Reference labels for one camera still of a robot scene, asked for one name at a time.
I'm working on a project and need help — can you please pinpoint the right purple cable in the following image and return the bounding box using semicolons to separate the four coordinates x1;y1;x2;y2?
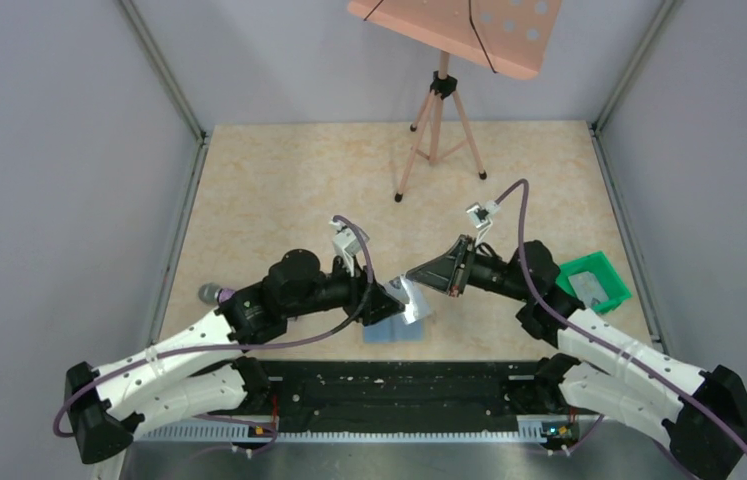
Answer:
492;178;747;480

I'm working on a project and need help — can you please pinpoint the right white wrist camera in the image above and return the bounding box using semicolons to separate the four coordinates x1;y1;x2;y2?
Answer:
465;200;500;246

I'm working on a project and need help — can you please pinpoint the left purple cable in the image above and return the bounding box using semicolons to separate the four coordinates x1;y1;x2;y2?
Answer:
52;214;376;458

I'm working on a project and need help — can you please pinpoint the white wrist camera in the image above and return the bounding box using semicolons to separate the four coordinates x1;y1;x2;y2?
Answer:
465;200;500;246
329;220;362;277

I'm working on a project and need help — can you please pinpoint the pink music stand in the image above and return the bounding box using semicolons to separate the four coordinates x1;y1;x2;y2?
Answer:
346;0;564;203

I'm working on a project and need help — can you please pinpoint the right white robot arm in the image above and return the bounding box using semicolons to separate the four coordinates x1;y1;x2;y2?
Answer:
406;235;747;479

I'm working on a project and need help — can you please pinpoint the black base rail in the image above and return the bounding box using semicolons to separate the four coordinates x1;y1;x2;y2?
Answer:
207;359;619;439

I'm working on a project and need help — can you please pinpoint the purple cable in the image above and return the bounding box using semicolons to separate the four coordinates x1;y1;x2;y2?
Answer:
52;214;376;458
492;178;747;480

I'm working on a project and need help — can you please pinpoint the beige card holder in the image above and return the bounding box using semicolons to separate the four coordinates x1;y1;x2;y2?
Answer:
363;319;424;344

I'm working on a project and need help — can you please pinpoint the purple glitter microphone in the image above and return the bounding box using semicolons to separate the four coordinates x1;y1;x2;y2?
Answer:
197;283;236;305

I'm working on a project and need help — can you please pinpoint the green plastic bin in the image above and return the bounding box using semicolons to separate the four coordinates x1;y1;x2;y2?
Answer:
556;251;632;314

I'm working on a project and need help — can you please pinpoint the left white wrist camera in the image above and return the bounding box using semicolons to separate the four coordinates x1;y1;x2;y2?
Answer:
329;220;362;277

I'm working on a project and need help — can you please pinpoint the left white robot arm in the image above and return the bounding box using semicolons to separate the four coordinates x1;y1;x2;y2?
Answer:
64;249;408;465

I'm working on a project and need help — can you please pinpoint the card in green bin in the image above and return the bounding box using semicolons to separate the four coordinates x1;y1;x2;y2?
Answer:
568;271;610;309

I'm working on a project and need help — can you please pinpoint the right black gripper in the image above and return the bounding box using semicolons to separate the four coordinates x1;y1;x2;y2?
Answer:
408;234;533;302

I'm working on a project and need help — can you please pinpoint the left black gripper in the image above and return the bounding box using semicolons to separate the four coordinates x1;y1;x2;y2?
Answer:
285;250;405;325

